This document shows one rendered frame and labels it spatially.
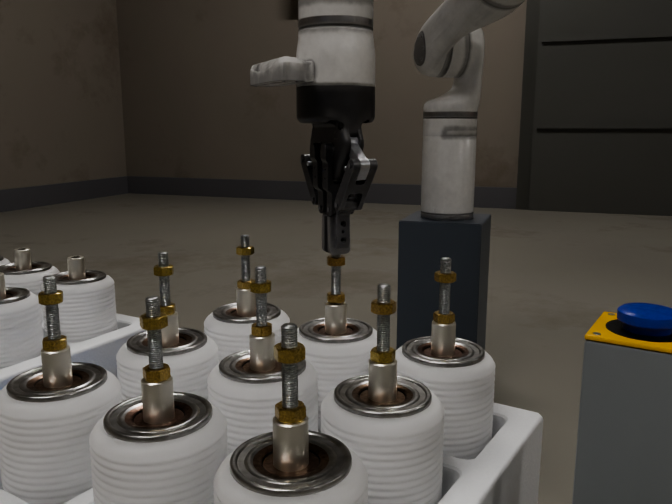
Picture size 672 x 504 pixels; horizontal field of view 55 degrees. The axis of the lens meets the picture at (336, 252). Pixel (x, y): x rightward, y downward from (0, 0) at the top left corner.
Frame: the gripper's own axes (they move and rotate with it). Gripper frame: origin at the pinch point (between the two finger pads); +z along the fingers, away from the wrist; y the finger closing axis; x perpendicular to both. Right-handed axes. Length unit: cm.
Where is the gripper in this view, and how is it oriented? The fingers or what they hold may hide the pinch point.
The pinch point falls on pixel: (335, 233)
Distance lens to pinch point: 63.8
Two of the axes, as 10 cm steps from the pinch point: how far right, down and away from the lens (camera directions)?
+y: -4.3, -1.7, 8.9
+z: 0.0, 9.8, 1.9
